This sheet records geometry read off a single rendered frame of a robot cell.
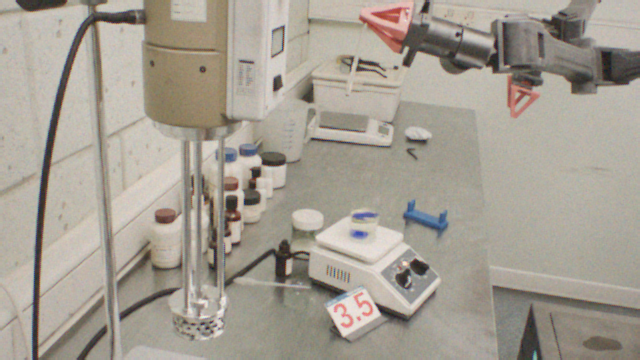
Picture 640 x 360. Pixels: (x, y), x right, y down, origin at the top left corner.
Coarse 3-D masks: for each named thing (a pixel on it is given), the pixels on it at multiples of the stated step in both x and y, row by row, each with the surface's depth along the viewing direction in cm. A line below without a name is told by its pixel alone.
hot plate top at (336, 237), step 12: (336, 228) 108; (348, 228) 109; (384, 228) 110; (324, 240) 104; (336, 240) 104; (348, 240) 105; (384, 240) 106; (396, 240) 106; (348, 252) 101; (360, 252) 101; (372, 252) 101; (384, 252) 102
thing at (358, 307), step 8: (352, 296) 98; (360, 296) 99; (336, 304) 95; (344, 304) 96; (352, 304) 97; (360, 304) 98; (368, 304) 99; (336, 312) 95; (344, 312) 96; (352, 312) 96; (360, 312) 97; (368, 312) 98; (376, 312) 99; (336, 320) 94; (344, 320) 95; (352, 320) 96; (360, 320) 96; (344, 328) 94
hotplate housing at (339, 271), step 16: (320, 256) 104; (336, 256) 103; (352, 256) 103; (384, 256) 104; (320, 272) 105; (336, 272) 103; (352, 272) 102; (368, 272) 100; (336, 288) 105; (352, 288) 103; (368, 288) 101; (384, 288) 99; (432, 288) 105; (384, 304) 100; (400, 304) 98; (416, 304) 100
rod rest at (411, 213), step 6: (408, 204) 136; (414, 204) 138; (408, 210) 136; (414, 210) 138; (444, 210) 133; (408, 216) 136; (414, 216) 135; (420, 216) 135; (426, 216) 136; (432, 216) 136; (444, 216) 133; (420, 222) 135; (426, 222) 134; (432, 222) 133; (438, 222) 133; (444, 222) 133; (438, 228) 133
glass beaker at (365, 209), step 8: (368, 192) 105; (352, 200) 104; (360, 200) 105; (368, 200) 106; (376, 200) 105; (352, 208) 102; (360, 208) 101; (368, 208) 100; (376, 208) 101; (352, 216) 103; (360, 216) 102; (368, 216) 101; (376, 216) 102; (352, 224) 103; (360, 224) 102; (368, 224) 102; (376, 224) 103; (352, 232) 104; (360, 232) 103; (368, 232) 103; (376, 232) 104; (360, 240) 103; (368, 240) 103
